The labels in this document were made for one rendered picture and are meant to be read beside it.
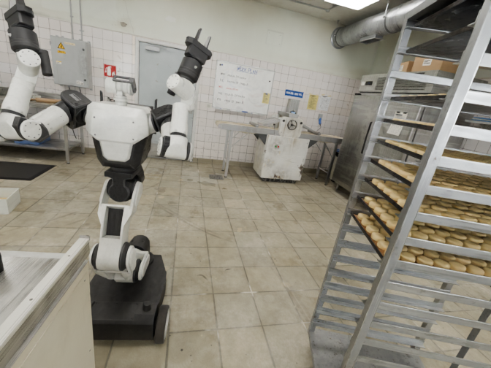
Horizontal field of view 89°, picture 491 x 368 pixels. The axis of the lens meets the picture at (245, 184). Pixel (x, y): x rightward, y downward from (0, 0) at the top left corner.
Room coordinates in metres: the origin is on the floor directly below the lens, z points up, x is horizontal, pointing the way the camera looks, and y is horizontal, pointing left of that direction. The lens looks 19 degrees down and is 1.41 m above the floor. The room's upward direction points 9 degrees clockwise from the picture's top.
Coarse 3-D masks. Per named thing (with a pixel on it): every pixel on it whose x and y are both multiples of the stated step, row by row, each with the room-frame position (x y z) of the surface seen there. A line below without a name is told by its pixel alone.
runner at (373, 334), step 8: (320, 320) 1.15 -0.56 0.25; (328, 328) 1.13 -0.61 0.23; (336, 328) 1.14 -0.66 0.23; (344, 328) 1.14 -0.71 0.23; (352, 328) 1.14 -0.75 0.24; (368, 336) 1.12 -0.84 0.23; (376, 336) 1.12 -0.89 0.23; (384, 336) 1.13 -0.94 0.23; (392, 336) 1.13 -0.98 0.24; (400, 336) 1.13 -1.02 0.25; (408, 344) 1.10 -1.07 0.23; (416, 344) 1.11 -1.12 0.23
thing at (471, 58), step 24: (480, 24) 0.72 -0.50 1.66; (480, 48) 0.71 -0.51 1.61; (456, 72) 0.74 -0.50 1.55; (456, 96) 0.71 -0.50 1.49; (432, 144) 0.72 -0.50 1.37; (432, 168) 0.71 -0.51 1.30; (408, 216) 0.71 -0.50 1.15; (384, 264) 0.72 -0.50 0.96; (384, 288) 0.71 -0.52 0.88; (360, 336) 0.71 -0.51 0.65
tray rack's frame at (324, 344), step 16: (432, 0) 1.01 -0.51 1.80; (448, 0) 0.96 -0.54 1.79; (416, 16) 1.12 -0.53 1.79; (448, 288) 1.12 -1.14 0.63; (480, 320) 0.92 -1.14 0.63; (320, 336) 1.14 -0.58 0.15; (336, 336) 1.15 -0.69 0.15; (320, 352) 1.03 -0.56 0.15; (336, 352) 1.05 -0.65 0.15; (368, 352) 1.08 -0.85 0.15; (384, 352) 1.10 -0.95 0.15; (464, 352) 0.91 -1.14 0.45
